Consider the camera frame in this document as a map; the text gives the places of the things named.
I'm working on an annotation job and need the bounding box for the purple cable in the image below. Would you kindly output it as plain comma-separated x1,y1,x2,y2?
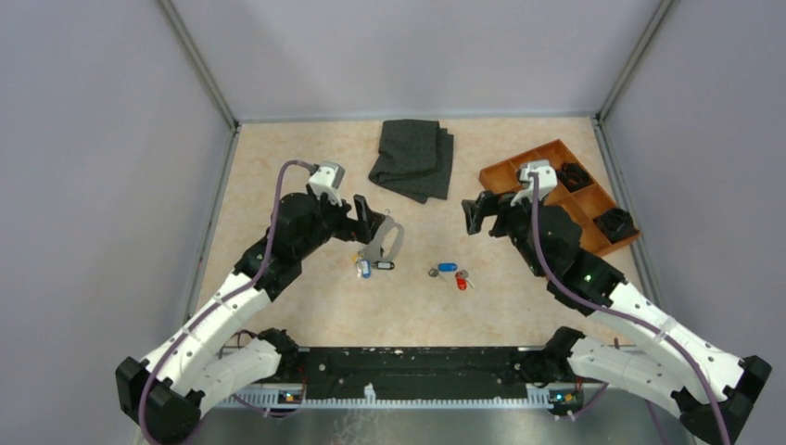
137,159,321,445
527,172,732,445

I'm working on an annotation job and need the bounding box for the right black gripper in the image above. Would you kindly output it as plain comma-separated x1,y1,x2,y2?
463,186,549,278

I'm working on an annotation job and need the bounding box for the black rolled strap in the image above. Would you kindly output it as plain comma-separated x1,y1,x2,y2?
592,207,639,243

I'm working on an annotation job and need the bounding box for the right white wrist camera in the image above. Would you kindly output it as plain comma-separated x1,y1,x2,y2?
511,159,559,207

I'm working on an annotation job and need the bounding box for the black key tag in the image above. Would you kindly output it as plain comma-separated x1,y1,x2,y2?
371,261,396,271

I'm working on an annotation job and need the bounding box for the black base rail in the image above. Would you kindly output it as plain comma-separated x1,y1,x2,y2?
261,347,586,415

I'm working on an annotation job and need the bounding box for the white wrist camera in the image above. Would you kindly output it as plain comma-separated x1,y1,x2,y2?
308,161,345,206
511,159,559,207

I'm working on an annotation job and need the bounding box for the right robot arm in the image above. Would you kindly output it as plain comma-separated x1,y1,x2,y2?
462,191,772,444

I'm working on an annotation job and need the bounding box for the blue key tag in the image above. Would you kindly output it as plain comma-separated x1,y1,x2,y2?
357,259,372,279

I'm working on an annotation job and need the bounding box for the orange compartment tray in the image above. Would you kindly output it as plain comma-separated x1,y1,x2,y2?
478,139,640,257

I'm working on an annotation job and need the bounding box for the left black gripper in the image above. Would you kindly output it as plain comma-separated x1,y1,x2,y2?
296,184,384,260

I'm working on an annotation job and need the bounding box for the dark grey folded cloth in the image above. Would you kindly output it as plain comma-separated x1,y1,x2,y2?
368,119,454,204

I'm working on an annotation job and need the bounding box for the red key tag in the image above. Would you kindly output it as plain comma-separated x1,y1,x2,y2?
454,270,475,291

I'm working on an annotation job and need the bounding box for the black rolled belt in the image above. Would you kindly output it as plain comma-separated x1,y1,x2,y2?
556,162,593,193

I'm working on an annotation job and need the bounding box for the metal key holder plate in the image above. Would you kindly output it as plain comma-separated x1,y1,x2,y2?
359,215,405,262

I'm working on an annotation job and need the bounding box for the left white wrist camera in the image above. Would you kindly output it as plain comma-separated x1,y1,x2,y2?
308,161,345,206

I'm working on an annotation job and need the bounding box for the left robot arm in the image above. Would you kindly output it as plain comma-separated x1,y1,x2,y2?
116,191,392,444

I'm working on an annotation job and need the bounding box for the small blue tag with ring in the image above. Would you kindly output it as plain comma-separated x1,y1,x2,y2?
427,262,458,282

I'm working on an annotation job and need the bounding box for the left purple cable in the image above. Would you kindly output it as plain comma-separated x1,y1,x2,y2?
137,159,321,445

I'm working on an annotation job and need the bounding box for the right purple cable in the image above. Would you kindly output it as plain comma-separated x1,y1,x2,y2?
527,172,732,445

